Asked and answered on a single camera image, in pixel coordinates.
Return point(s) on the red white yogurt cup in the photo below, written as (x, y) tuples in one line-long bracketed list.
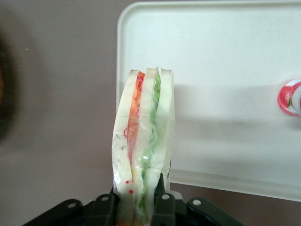
[(290, 97)]

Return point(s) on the triangle sandwich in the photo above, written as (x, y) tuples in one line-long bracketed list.
[(143, 131)]

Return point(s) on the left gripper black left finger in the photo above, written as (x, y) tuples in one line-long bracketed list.
[(103, 209)]

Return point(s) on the beige plastic tray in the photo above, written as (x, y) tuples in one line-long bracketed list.
[(211, 70)]

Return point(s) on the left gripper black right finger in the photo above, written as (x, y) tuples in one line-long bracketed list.
[(164, 209)]

